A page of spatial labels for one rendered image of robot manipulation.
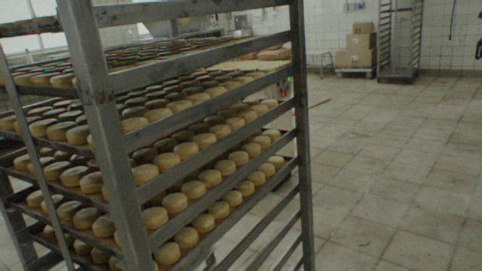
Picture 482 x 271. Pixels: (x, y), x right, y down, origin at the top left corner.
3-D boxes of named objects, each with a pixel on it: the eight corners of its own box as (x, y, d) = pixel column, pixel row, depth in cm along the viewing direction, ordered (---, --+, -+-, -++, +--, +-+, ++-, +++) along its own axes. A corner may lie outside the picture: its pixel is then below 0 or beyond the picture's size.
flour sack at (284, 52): (276, 61, 613) (276, 51, 607) (256, 61, 636) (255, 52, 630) (294, 54, 668) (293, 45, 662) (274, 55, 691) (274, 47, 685)
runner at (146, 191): (289, 103, 101) (289, 93, 100) (298, 104, 100) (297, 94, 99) (102, 217, 53) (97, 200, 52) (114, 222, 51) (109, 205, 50)
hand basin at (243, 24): (268, 53, 733) (263, -2, 697) (257, 56, 706) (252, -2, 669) (233, 53, 795) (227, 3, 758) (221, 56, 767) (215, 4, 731)
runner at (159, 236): (291, 132, 104) (291, 123, 103) (300, 133, 103) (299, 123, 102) (115, 266, 56) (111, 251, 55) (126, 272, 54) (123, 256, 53)
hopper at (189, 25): (141, 38, 264) (138, 19, 260) (190, 31, 307) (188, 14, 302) (169, 37, 248) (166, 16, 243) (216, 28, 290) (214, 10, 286)
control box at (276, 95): (272, 101, 237) (270, 80, 232) (288, 92, 255) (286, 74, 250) (276, 102, 235) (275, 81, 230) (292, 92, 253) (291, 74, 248)
